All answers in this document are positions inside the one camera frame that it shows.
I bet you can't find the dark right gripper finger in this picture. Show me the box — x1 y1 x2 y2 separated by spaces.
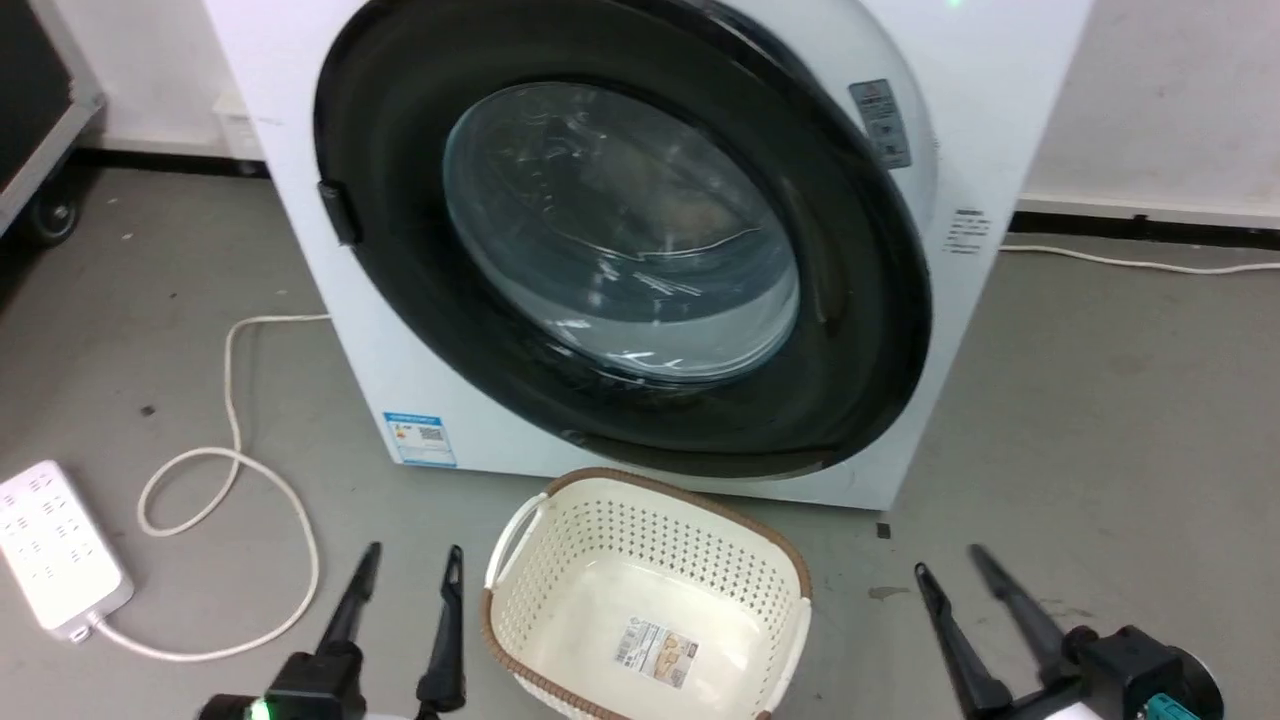
968 543 1085 691
913 562 1017 720

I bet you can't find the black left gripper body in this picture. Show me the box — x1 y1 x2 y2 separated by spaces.
198 642 369 720

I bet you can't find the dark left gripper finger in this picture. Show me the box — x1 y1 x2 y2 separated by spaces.
318 541 383 656
415 544 468 719

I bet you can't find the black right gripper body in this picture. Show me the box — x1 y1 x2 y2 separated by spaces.
1010 624 1227 720

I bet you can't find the black round glass washer door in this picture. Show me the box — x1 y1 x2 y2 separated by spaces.
313 0 936 482

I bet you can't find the white front-load washing machine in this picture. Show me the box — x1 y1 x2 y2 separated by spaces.
205 0 1096 512

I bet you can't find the cream perforated laundry basket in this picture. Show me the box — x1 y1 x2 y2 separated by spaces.
482 467 814 720

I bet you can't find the blue energy label sticker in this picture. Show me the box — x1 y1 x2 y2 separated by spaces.
383 411 458 469

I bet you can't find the paper label sticker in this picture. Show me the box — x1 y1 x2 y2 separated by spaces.
612 617 699 690

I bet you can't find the white power strip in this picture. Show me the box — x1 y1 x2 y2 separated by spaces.
0 460 135 644

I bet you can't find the small black text sticker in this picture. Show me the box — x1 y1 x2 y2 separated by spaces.
943 208 992 256

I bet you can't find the black caster wheel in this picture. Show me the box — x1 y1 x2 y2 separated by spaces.
24 190 81 248

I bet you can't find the grey warning sticker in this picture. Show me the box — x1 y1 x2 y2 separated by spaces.
849 79 913 170

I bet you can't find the black flight case aluminium edge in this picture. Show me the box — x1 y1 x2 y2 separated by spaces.
0 0 107 237

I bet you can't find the white power strip cable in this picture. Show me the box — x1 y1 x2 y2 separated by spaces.
92 313 332 664

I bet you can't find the white cable along wall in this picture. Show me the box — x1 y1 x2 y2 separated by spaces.
998 243 1280 277

